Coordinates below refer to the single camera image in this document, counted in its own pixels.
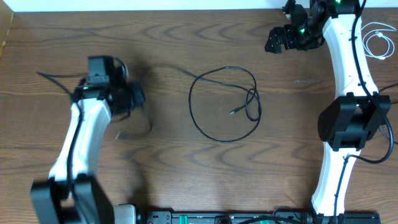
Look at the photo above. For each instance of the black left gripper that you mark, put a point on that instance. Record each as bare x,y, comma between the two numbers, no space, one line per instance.
139,96

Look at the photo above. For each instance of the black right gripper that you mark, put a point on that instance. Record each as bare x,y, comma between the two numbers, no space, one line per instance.
289,43

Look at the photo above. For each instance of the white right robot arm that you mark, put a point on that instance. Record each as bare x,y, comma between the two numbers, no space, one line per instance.
357,112

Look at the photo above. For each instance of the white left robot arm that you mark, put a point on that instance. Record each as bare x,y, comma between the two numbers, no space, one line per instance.
72,193

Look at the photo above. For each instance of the cardboard panel left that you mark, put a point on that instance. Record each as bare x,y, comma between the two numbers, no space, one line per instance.
6,18

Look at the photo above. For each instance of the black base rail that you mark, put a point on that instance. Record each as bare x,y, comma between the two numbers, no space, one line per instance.
280,215

